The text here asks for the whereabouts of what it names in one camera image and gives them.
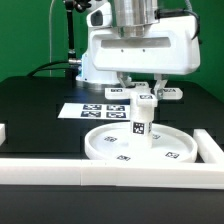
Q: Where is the white right fence rail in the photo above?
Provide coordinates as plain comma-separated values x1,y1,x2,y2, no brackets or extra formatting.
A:
193,129,224,165

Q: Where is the white marker sheet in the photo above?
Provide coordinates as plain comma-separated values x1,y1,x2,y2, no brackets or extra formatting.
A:
58,103,130,120

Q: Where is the white front fence rail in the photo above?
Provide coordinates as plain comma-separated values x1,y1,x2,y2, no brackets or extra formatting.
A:
0,158,224,189

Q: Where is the white hanging cable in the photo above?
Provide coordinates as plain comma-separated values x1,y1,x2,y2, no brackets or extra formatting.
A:
48,0,58,78

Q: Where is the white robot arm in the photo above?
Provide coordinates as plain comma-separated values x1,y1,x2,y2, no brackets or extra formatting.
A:
77,0,200,91

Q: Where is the white cross-shaped table base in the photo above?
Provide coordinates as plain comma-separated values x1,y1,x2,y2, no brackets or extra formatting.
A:
105,82,183,107

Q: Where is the white fence rail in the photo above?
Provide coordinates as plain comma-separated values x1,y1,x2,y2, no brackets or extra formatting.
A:
0,158,224,189
193,129,224,165

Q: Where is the black camera stand pole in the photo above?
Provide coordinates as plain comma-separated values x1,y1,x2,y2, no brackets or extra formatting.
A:
63,0,91,65

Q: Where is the black cable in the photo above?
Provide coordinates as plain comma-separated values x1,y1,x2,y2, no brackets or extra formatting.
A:
27,59,82,78

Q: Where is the white left fence piece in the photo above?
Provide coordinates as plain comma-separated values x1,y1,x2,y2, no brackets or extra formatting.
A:
0,123,6,146

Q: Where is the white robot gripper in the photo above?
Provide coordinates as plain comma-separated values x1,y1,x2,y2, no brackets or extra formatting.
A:
89,16,200,99

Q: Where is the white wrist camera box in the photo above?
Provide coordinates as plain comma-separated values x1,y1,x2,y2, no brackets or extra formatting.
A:
86,4,112,29

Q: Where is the white round table top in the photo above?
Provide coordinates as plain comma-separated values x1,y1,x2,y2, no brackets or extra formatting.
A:
85,122,198,164

